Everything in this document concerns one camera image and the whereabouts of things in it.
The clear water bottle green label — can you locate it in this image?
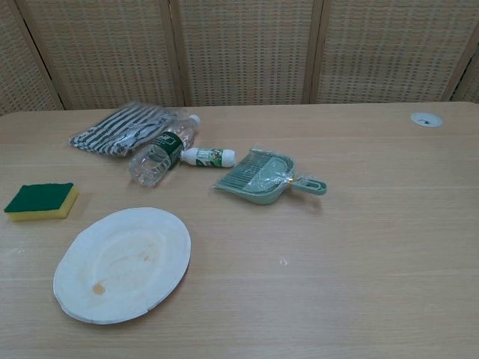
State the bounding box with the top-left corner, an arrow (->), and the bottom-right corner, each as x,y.
128,114 -> 201,187

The grey table cable grommet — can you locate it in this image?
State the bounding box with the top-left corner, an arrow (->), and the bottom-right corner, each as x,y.
410,111 -> 444,129

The small white bottle green label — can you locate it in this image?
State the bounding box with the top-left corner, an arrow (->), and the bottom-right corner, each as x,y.
180,147 -> 238,169

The yellow green sponge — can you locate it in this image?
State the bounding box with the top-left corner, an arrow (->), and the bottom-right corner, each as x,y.
3,182 -> 80,222

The white paper plate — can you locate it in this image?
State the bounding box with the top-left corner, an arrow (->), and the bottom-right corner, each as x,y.
52,206 -> 192,325

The green dustpan and brush set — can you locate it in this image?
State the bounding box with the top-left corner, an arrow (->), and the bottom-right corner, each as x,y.
209,147 -> 329,206

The striped cloth in plastic bag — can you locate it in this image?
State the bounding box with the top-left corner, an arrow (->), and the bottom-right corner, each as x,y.
67,101 -> 177,158

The woven rattan folding screen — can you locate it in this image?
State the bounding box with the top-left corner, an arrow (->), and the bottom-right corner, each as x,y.
0,0 -> 479,117

